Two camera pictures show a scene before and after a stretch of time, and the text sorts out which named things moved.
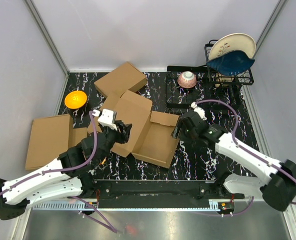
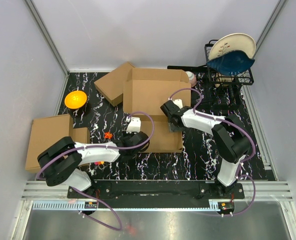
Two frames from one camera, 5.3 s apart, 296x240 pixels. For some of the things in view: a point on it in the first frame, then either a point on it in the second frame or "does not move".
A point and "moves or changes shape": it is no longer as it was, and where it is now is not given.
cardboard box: (154, 136) moves or changes shape
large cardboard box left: (50, 137) does not move
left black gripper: (123, 136) to (126, 134)
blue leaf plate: (232, 63) does not move
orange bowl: (75, 99) does not move
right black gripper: (180, 124) to (172, 129)
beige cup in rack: (222, 80) does not move
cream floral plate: (236, 41) does not move
